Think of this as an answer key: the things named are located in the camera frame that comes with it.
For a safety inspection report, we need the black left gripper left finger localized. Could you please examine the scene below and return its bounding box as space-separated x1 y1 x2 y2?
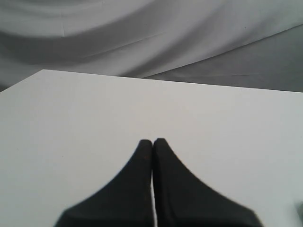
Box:
55 140 154 227

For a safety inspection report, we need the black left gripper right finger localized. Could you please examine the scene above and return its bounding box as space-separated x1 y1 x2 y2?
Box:
153 139 262 227

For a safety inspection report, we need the grey backdrop cloth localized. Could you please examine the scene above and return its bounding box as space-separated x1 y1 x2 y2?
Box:
0 0 303 92

